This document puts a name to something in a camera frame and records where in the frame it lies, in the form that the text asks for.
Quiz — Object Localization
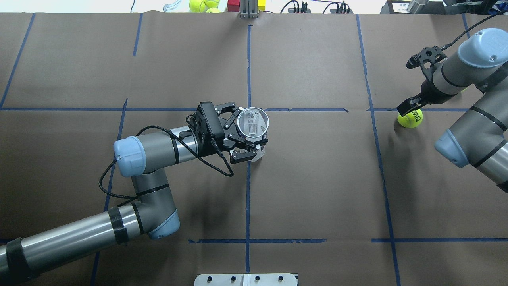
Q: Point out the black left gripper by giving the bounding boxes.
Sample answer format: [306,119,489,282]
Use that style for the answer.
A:
[197,102,268,164]

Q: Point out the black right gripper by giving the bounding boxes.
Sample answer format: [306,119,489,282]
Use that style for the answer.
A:
[396,46,449,116]

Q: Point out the clear tennis ball can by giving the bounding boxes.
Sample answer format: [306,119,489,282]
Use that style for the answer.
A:
[237,107,269,162]

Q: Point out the yellow tennis ball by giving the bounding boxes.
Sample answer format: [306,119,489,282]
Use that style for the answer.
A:
[397,109,424,128]

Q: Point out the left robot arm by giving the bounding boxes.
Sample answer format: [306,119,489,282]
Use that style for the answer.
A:
[1,105,252,286]

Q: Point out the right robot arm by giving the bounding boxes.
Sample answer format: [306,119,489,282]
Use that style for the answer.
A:
[397,28,508,192]

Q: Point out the spare tennis ball lower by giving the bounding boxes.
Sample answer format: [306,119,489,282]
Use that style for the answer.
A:
[206,7,221,13]

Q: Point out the spare tennis ball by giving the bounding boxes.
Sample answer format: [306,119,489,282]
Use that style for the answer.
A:
[189,0,207,13]
[204,0,220,8]
[206,7,221,13]

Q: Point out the spare tennis ball right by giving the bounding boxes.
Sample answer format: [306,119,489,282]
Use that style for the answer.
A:
[204,0,220,8]

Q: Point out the spare tennis ball left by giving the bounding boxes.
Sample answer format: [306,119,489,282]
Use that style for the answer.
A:
[189,0,207,13]

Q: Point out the small steel cup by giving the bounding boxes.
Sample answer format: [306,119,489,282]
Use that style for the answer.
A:
[407,0,430,14]

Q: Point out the red cube block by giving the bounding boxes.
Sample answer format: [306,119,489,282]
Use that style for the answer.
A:
[227,0,240,12]

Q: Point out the yellow cube block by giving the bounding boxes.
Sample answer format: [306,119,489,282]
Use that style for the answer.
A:
[257,0,266,12]

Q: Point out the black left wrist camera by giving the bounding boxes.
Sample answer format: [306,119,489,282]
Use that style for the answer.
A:
[195,102,225,157]

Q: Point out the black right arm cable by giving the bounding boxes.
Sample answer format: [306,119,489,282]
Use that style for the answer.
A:
[441,11,508,50]

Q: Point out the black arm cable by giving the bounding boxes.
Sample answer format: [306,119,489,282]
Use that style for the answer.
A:
[98,115,235,207]
[441,11,508,50]

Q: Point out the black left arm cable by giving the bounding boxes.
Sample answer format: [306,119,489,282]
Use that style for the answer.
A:
[98,115,235,207]

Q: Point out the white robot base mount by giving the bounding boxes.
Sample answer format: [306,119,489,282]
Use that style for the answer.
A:
[194,273,299,286]

